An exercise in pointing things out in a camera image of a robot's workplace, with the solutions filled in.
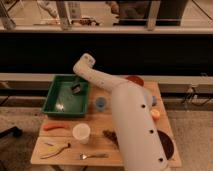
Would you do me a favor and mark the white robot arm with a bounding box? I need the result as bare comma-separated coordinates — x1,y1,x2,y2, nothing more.
73,53,171,171

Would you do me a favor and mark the green plastic tray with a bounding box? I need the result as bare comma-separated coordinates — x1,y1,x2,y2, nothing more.
42,75,90,118

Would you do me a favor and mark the blue plastic cup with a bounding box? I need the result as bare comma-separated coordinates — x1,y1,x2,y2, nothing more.
95,97,107,112

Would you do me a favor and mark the white plastic cup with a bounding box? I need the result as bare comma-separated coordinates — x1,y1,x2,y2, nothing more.
72,123,91,144

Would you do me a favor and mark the orange carrot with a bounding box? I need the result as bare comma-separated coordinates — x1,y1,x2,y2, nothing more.
43,124,69,131

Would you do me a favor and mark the red bowl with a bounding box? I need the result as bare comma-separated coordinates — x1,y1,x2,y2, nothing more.
126,75,144,86

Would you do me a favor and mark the bunch of dark grapes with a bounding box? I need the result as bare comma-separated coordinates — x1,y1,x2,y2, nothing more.
103,130,118,146

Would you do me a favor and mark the metal fork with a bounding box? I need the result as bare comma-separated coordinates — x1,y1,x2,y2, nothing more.
79,153,109,160

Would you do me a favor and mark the white object in background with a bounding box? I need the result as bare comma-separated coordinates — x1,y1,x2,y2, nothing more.
37,0,57,18

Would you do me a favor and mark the person in background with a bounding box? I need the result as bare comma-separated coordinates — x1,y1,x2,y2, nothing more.
106,0,188,26

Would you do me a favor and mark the orange fruit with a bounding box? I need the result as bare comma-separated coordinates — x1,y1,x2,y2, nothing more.
150,109,160,121

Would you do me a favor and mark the dark brown plate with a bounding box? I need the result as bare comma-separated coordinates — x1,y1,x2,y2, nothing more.
158,130,174,160

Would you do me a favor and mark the black cable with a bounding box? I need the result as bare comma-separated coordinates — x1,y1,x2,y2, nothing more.
183,84,213,108

